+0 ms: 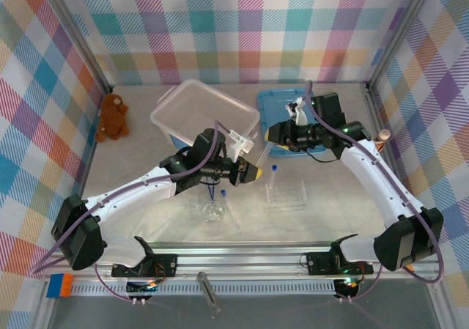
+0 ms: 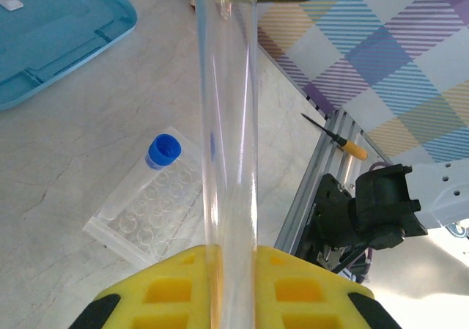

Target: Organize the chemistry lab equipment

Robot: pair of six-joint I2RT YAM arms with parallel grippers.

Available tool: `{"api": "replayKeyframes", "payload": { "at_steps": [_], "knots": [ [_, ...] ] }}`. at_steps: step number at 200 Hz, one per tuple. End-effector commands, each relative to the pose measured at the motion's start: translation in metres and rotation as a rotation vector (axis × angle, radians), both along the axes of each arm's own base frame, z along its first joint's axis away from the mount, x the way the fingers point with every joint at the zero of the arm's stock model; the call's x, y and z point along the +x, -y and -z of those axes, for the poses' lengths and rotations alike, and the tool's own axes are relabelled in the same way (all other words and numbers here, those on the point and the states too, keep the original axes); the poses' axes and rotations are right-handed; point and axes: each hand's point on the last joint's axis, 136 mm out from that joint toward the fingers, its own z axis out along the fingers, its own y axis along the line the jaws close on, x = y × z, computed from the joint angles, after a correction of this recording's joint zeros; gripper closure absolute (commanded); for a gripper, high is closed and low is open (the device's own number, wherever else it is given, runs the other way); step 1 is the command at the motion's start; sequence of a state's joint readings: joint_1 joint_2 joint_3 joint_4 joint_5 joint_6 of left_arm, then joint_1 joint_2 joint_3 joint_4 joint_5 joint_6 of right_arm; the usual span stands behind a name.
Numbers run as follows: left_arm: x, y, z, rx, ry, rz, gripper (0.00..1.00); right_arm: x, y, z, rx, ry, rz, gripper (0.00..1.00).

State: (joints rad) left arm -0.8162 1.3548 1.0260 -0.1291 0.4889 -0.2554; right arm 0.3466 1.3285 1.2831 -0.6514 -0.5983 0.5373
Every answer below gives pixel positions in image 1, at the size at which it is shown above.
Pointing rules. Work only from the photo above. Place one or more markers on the blue plastic box lid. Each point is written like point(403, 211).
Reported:
point(273, 105)

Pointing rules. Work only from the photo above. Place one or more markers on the round glass flask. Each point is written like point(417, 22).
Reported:
point(213, 211)

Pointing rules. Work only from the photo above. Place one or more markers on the translucent plastic storage box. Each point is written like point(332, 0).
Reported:
point(198, 105)

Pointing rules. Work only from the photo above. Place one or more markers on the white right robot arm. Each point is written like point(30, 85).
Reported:
point(381, 182)

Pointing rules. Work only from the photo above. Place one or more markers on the clear test tube rack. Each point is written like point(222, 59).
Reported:
point(289, 193)

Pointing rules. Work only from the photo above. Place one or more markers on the brown bottle with cork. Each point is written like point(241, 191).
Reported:
point(384, 135)

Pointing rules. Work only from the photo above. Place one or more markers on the plaid fabric backdrop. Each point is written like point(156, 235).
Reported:
point(234, 32)

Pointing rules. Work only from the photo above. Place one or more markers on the brown teddy bear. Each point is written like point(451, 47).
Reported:
point(111, 118)

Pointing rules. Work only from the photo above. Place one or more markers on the metal clamp bar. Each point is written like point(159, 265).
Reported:
point(209, 292)

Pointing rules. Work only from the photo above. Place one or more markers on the circuit board with green light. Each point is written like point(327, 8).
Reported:
point(347, 287)
point(143, 287)

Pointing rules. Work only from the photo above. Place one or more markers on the blue and orange toy bricks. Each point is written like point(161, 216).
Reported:
point(60, 285)

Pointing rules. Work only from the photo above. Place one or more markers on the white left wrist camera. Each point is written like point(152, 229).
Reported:
point(242, 144)

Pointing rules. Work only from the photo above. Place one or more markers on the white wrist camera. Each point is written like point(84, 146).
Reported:
point(242, 144)
point(301, 114)

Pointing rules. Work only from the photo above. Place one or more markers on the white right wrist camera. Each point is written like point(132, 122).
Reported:
point(301, 114)

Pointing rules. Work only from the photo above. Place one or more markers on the aluminium side rail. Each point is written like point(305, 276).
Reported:
point(372, 98)

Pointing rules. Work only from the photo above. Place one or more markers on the aluminium rail frame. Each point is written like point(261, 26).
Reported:
point(238, 259)

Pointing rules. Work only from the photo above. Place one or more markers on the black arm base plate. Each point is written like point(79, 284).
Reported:
point(322, 263)
point(165, 265)

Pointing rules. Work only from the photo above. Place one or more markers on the aluminium corner post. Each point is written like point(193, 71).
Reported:
point(398, 32)
point(81, 32)

